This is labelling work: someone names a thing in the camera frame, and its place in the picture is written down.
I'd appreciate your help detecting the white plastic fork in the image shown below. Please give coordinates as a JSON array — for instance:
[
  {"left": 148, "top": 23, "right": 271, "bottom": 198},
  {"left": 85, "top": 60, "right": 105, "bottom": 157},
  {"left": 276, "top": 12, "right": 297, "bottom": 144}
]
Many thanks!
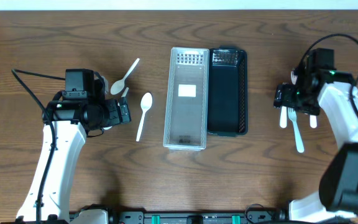
[{"left": 288, "top": 108, "right": 305, "bottom": 153}]

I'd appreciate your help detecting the pink plastic fork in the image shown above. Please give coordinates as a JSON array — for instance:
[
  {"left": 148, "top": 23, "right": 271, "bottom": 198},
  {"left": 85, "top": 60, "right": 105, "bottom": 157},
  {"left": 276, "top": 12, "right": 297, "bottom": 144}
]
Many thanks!
[{"left": 291, "top": 70, "right": 297, "bottom": 85}]

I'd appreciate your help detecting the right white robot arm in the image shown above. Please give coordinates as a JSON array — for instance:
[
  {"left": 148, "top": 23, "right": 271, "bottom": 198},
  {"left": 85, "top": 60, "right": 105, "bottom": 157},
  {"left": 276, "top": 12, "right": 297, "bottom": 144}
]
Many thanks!
[{"left": 273, "top": 70, "right": 358, "bottom": 223}]

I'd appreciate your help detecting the pale green plastic fork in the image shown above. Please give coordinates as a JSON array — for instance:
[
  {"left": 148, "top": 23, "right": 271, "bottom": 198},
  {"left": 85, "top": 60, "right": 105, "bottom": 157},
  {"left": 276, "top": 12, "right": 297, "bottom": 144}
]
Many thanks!
[{"left": 279, "top": 106, "right": 287, "bottom": 128}]

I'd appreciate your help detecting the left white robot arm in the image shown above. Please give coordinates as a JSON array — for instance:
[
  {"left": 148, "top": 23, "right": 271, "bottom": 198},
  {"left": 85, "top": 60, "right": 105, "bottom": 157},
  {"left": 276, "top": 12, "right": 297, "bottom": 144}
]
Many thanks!
[{"left": 16, "top": 121, "right": 86, "bottom": 223}]

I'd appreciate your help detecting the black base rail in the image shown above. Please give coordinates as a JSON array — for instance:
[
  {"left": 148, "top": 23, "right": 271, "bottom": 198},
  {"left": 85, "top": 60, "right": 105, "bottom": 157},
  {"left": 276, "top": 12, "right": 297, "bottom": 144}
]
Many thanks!
[{"left": 81, "top": 204, "right": 288, "bottom": 224}]

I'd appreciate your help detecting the clear plastic basket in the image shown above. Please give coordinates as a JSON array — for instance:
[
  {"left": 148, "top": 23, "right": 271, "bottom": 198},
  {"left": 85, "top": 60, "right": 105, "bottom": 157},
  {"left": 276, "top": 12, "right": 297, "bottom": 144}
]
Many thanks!
[{"left": 163, "top": 47, "right": 209, "bottom": 151}]

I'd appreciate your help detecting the white spoon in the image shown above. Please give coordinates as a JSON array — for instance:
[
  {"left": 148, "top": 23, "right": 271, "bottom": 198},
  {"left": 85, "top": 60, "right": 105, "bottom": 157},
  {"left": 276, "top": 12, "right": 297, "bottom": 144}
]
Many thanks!
[
  {"left": 136, "top": 92, "right": 153, "bottom": 142},
  {"left": 110, "top": 58, "right": 140, "bottom": 95},
  {"left": 310, "top": 115, "right": 317, "bottom": 128}
]

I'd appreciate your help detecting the black plastic basket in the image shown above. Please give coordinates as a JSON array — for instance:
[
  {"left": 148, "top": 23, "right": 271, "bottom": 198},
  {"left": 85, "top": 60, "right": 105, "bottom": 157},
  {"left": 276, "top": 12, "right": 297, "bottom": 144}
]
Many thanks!
[{"left": 207, "top": 46, "right": 248, "bottom": 137}]

